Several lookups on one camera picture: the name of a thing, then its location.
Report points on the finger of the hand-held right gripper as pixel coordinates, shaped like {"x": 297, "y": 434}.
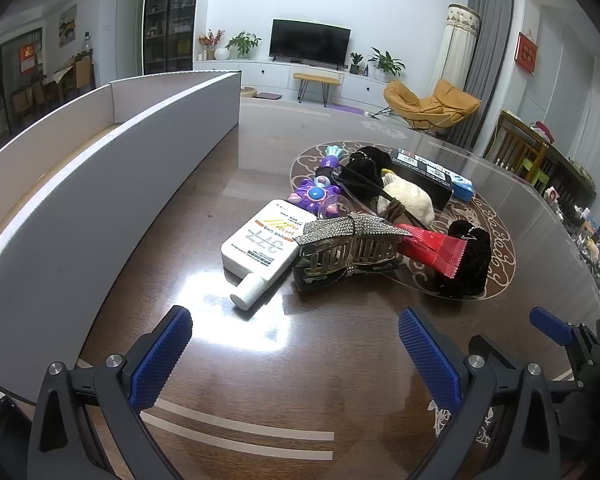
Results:
{"x": 550, "y": 325}

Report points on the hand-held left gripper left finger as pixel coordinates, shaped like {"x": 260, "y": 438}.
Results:
{"x": 162, "y": 355}

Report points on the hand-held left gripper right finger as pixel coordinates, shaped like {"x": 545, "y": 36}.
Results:
{"x": 427, "y": 360}

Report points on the white cardboard storage box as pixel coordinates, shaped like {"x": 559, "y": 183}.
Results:
{"x": 105, "y": 185}

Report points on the black printed box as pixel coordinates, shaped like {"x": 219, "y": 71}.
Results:
{"x": 422, "y": 175}

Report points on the black fuzzy hair accessory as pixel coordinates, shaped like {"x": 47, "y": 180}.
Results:
{"x": 472, "y": 260}

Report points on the red snack packet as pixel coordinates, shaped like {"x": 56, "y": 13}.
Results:
{"x": 435, "y": 250}

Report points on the cluttered sideboard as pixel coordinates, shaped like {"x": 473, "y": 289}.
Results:
{"x": 585, "y": 210}

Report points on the rhinestone hair claw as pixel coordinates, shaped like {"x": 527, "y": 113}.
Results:
{"x": 340, "y": 252}

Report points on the white sunscreen bottle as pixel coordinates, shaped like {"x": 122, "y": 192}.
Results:
{"x": 260, "y": 245}

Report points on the blue and white box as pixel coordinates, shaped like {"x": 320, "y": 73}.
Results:
{"x": 462, "y": 190}

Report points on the cream plush toy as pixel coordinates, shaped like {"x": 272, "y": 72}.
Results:
{"x": 410, "y": 200}

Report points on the wooden side chair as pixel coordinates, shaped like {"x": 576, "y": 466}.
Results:
{"x": 517, "y": 142}

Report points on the purple plastic toy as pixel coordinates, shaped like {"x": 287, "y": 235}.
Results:
{"x": 312, "y": 192}

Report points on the black velvet scrunchie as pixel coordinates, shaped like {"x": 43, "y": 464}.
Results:
{"x": 367, "y": 165}

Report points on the yellow lounge chair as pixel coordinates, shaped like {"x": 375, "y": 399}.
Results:
{"x": 445, "y": 97}

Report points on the purple floor mat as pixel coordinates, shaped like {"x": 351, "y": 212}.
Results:
{"x": 347, "y": 108}

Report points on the round beige floor cushion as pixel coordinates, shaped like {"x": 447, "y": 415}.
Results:
{"x": 247, "y": 92}

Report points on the dark flat floor scale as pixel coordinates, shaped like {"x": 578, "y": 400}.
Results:
{"x": 269, "y": 96}

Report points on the covered standing air conditioner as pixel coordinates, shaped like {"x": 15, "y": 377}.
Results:
{"x": 455, "y": 45}

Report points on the grey curtain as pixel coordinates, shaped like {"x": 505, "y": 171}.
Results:
{"x": 490, "y": 35}

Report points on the broad leaf potted plant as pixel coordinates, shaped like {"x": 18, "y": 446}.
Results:
{"x": 386, "y": 62}

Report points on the white television cabinet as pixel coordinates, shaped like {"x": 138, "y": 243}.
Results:
{"x": 280, "y": 75}

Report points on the wooden bench with metal legs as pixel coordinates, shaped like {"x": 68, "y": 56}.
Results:
{"x": 316, "y": 77}

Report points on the small dark potted plant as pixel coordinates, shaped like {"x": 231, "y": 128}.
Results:
{"x": 355, "y": 62}

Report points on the white round vase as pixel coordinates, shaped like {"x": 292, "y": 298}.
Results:
{"x": 222, "y": 54}

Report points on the red flower bouquet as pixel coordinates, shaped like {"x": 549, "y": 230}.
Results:
{"x": 210, "y": 40}

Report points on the green leafy potted plant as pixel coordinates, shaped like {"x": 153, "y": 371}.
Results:
{"x": 244, "y": 44}

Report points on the white door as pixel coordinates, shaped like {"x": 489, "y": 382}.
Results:
{"x": 127, "y": 35}

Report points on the red paper hanging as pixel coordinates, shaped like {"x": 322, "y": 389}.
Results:
{"x": 30, "y": 57}

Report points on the dark glass bookcase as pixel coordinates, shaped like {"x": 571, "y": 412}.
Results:
{"x": 172, "y": 15}

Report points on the black flat television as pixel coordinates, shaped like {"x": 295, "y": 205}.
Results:
{"x": 310, "y": 40}

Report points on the red wall hanging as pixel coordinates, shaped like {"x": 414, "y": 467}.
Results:
{"x": 526, "y": 54}

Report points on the framed wall picture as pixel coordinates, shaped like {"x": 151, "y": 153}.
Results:
{"x": 67, "y": 25}

